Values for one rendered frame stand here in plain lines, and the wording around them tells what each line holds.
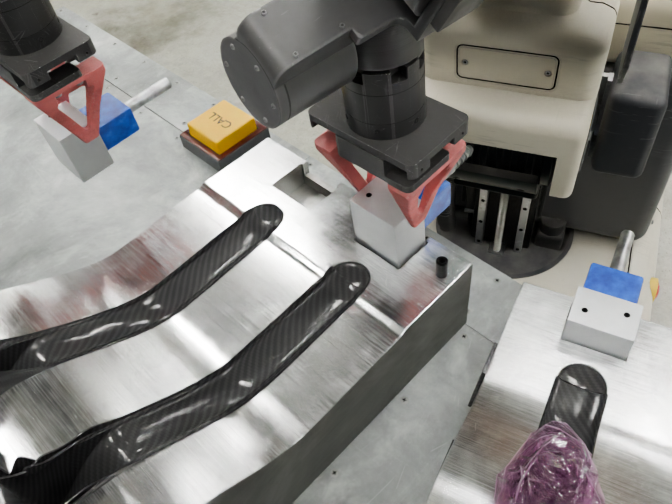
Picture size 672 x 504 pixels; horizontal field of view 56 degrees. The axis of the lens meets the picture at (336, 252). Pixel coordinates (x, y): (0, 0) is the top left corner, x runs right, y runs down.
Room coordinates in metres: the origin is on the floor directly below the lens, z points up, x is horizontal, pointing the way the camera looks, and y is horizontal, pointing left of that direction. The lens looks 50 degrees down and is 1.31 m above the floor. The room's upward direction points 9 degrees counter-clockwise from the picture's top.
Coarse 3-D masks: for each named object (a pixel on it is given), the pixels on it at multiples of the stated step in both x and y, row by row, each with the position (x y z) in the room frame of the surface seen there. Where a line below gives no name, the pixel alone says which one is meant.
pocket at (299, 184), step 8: (296, 168) 0.47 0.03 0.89; (304, 168) 0.47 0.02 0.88; (288, 176) 0.46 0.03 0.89; (296, 176) 0.47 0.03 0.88; (304, 176) 0.47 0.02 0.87; (312, 176) 0.47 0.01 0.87; (272, 184) 0.45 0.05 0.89; (280, 184) 0.46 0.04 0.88; (288, 184) 0.46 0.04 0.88; (296, 184) 0.47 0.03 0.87; (304, 184) 0.47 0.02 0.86; (312, 184) 0.47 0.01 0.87; (320, 184) 0.46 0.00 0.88; (328, 184) 0.46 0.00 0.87; (288, 192) 0.46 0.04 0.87; (296, 192) 0.46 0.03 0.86; (304, 192) 0.46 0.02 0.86; (312, 192) 0.46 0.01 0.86; (320, 192) 0.46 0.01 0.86; (328, 192) 0.45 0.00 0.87; (296, 200) 0.45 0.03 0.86; (304, 200) 0.45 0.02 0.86; (312, 200) 0.45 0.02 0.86; (320, 200) 0.45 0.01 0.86
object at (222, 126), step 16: (208, 112) 0.65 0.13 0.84; (224, 112) 0.65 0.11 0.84; (240, 112) 0.64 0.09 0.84; (192, 128) 0.63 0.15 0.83; (208, 128) 0.62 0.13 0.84; (224, 128) 0.62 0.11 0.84; (240, 128) 0.61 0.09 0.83; (256, 128) 0.63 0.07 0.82; (208, 144) 0.61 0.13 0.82; (224, 144) 0.60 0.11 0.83
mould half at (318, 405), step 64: (256, 192) 0.44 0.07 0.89; (128, 256) 0.39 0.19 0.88; (256, 256) 0.37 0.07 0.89; (320, 256) 0.35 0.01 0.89; (448, 256) 0.33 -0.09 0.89; (0, 320) 0.31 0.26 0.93; (64, 320) 0.31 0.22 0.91; (192, 320) 0.31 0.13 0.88; (256, 320) 0.30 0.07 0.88; (384, 320) 0.28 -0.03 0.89; (448, 320) 0.30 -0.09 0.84; (64, 384) 0.24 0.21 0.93; (128, 384) 0.24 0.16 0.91; (320, 384) 0.23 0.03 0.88; (384, 384) 0.25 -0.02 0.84; (0, 448) 0.20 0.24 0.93; (192, 448) 0.19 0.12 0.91; (256, 448) 0.19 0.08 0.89; (320, 448) 0.20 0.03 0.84
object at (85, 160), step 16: (160, 80) 0.57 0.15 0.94; (112, 96) 0.55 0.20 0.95; (144, 96) 0.55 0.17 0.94; (64, 112) 0.52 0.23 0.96; (80, 112) 0.51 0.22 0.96; (112, 112) 0.52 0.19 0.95; (128, 112) 0.52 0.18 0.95; (48, 128) 0.50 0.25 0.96; (64, 128) 0.49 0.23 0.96; (112, 128) 0.51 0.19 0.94; (128, 128) 0.52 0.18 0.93; (64, 144) 0.48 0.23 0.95; (80, 144) 0.48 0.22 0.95; (96, 144) 0.49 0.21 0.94; (112, 144) 0.51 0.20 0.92; (64, 160) 0.49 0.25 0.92; (80, 160) 0.48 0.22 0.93; (96, 160) 0.49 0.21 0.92; (112, 160) 0.50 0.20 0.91; (80, 176) 0.48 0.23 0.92
